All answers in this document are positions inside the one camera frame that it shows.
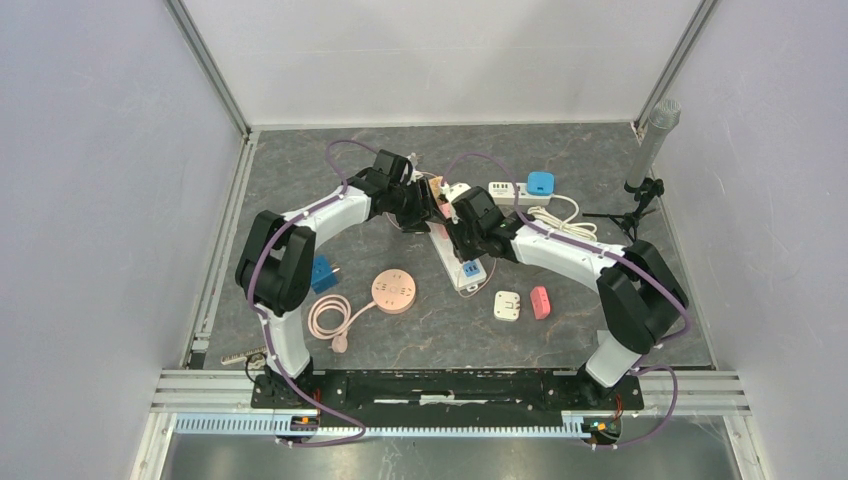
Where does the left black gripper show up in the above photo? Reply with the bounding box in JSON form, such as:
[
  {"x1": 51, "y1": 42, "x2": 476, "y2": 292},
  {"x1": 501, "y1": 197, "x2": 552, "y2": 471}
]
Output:
[{"x1": 387, "y1": 178, "x2": 443, "y2": 235}]

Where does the beige cube adapter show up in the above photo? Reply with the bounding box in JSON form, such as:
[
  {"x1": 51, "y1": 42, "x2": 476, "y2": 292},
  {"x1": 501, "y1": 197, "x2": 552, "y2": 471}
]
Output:
[{"x1": 428, "y1": 176, "x2": 445, "y2": 203}]

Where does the white power strip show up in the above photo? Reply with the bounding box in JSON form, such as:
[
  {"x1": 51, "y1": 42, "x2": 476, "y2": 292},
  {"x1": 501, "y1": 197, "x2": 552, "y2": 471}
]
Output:
[
  {"x1": 488, "y1": 182, "x2": 553, "y2": 207},
  {"x1": 428, "y1": 223, "x2": 488, "y2": 295}
]

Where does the white usb charger plug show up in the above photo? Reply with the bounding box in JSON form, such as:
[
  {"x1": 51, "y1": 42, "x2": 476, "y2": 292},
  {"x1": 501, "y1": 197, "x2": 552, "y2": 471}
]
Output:
[{"x1": 493, "y1": 290, "x2": 521, "y2": 322}]

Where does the pink round socket base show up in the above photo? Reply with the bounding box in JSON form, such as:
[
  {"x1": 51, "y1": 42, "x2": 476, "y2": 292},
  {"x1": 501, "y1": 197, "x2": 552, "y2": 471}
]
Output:
[{"x1": 371, "y1": 269, "x2": 417, "y2": 315}]

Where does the pink plug adapter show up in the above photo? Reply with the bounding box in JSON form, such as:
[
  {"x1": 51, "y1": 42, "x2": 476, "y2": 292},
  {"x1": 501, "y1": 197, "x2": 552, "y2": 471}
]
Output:
[{"x1": 530, "y1": 286, "x2": 552, "y2": 320}]

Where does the blue cube socket adapter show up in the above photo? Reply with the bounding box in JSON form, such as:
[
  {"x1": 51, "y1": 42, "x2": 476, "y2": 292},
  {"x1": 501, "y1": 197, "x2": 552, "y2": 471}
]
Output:
[{"x1": 310, "y1": 255, "x2": 339, "y2": 294}]

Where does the pink cube adapter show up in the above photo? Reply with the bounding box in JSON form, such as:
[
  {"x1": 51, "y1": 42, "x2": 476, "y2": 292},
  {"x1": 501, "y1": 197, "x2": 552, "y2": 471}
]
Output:
[{"x1": 439, "y1": 202, "x2": 453, "y2": 219}]

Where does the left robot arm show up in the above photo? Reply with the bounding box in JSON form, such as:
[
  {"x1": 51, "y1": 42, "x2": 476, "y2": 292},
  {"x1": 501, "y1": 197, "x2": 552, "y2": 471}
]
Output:
[{"x1": 235, "y1": 150, "x2": 442, "y2": 408}]

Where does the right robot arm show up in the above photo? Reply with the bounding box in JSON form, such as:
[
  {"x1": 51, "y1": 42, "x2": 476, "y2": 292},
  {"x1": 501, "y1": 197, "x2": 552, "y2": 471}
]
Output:
[{"x1": 444, "y1": 187, "x2": 689, "y2": 408}]

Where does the light blue square plug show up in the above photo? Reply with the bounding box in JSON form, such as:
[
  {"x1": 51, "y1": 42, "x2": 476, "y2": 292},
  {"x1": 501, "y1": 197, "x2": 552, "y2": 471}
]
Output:
[{"x1": 526, "y1": 171, "x2": 556, "y2": 196}]

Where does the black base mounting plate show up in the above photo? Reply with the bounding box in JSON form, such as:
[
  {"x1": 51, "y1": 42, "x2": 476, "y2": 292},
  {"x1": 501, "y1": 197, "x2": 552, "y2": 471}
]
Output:
[{"x1": 251, "y1": 368, "x2": 645, "y2": 430}]

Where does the grey microphone on stand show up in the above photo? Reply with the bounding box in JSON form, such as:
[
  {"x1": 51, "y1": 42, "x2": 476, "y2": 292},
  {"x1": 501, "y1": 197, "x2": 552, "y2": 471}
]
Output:
[{"x1": 582, "y1": 98, "x2": 682, "y2": 242}]

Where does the thin pink charging cable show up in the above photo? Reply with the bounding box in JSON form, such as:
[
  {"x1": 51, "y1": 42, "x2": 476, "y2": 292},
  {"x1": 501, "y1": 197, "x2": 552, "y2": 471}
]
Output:
[{"x1": 457, "y1": 254, "x2": 498, "y2": 299}]

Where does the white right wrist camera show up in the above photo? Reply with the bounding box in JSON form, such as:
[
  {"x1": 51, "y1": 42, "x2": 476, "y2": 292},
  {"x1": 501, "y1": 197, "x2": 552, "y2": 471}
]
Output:
[{"x1": 441, "y1": 182, "x2": 471, "y2": 203}]

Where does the white coiled strip cable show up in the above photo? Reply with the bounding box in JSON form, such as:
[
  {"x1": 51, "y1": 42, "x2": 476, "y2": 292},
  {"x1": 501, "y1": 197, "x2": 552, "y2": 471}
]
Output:
[{"x1": 523, "y1": 193, "x2": 599, "y2": 243}]

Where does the pink coiled power cable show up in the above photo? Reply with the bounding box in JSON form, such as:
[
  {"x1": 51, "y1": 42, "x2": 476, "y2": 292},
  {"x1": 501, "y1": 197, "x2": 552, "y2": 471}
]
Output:
[{"x1": 307, "y1": 294, "x2": 379, "y2": 354}]

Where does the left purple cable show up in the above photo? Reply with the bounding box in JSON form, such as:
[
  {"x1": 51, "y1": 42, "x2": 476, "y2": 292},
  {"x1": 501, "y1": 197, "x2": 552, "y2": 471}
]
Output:
[{"x1": 246, "y1": 139, "x2": 369, "y2": 449}]

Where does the light blue cable duct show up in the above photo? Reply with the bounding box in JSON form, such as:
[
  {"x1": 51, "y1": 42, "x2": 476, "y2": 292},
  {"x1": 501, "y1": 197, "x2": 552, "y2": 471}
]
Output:
[{"x1": 174, "y1": 413, "x2": 590, "y2": 439}]

